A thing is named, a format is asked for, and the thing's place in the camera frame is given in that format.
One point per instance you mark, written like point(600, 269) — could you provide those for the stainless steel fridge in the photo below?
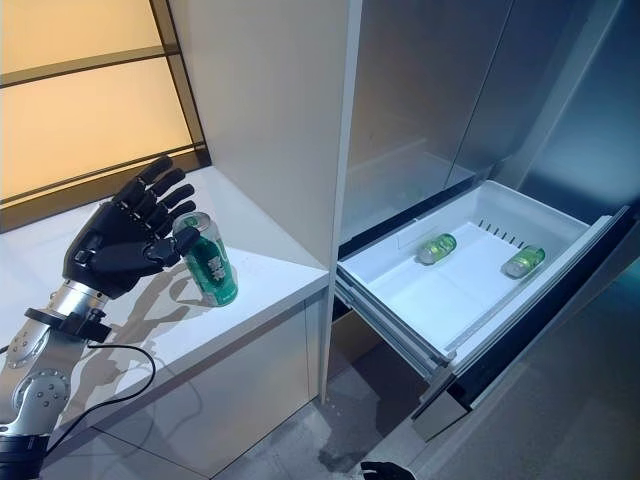
point(475, 90)

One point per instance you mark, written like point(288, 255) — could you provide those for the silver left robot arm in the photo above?
point(35, 385)

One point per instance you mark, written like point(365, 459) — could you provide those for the green bottle, right in drawer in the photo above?
point(524, 260)

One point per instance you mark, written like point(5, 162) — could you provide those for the green bottle, left in drawer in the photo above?
point(437, 247)

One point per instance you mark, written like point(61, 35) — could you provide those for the white fridge drawer bin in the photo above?
point(450, 300)

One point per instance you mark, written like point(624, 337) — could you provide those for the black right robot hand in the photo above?
point(385, 472)

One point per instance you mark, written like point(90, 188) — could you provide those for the orange window with brown frame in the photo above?
point(85, 115)

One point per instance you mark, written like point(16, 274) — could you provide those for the dark fridge drawer front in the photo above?
point(525, 340)

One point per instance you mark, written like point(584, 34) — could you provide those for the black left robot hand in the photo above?
point(115, 245)

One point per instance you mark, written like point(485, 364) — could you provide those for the tall beige cabinet panel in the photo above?
point(270, 125)

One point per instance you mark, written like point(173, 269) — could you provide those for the dark green drink can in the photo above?
point(215, 270)

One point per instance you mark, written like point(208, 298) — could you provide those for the green bottle, in drawer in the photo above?
point(524, 260)
point(437, 247)

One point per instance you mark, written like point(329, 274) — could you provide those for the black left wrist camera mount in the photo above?
point(70, 325)

